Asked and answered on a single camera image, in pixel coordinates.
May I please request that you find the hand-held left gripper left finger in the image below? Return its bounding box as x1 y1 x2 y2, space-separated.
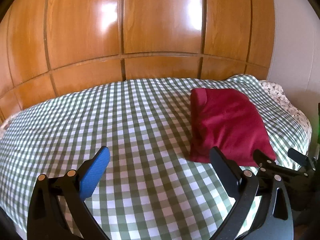
26 146 111 240

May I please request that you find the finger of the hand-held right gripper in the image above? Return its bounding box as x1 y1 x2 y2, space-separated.
287 148 312 167
252 149 278 171

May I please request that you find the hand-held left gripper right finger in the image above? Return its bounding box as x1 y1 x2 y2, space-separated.
209 147 294 240

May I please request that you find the dark red garment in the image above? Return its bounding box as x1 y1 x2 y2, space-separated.
189 88 277 167

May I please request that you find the green checkered bed cover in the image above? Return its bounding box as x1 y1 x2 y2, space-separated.
0 74 312 240

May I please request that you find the wooden wardrobe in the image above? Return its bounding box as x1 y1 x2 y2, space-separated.
0 0 279 124

